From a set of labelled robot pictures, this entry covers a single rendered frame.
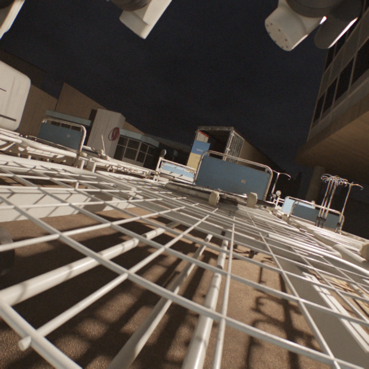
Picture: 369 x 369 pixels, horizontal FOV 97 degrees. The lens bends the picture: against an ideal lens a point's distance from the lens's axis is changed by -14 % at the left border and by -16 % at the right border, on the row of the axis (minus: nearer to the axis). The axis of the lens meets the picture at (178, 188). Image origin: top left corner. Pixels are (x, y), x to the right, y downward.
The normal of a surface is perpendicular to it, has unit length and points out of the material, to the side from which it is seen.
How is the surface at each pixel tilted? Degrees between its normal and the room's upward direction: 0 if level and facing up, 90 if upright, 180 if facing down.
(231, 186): 90
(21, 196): 90
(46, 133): 90
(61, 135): 90
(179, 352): 0
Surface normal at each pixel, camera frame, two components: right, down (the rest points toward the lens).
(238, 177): -0.29, -0.03
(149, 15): 0.67, 0.74
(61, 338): 0.29, -0.95
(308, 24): -0.37, 0.71
